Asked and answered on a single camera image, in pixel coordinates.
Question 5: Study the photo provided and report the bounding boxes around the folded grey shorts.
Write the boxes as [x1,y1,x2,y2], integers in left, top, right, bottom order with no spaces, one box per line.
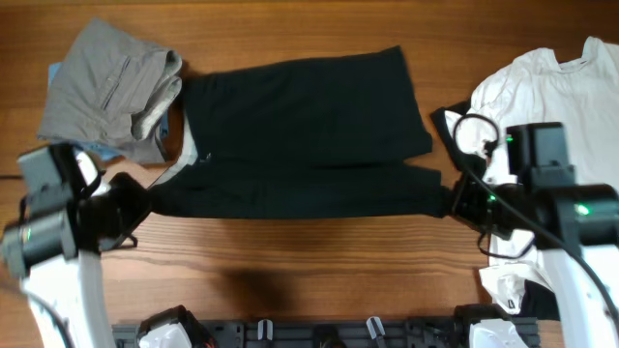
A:
[38,18,183,164]

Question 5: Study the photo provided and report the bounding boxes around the black shorts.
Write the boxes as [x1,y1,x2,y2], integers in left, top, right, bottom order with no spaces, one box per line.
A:
[149,47,449,219]

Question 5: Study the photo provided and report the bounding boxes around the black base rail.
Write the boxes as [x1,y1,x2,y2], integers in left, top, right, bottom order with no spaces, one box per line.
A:
[112,304,541,348]

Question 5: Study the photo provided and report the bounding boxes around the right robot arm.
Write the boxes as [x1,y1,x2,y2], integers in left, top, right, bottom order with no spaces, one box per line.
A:
[452,123,618,347]

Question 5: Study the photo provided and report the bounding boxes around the folded blue garment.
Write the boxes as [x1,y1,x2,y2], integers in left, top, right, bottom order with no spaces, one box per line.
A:
[47,62,169,161]

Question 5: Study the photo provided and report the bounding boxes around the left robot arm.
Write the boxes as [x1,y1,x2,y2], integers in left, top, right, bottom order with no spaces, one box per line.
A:
[1,143,151,347]

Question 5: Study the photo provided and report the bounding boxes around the white t-shirt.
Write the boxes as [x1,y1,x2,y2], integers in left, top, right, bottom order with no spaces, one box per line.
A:
[432,37,618,320]

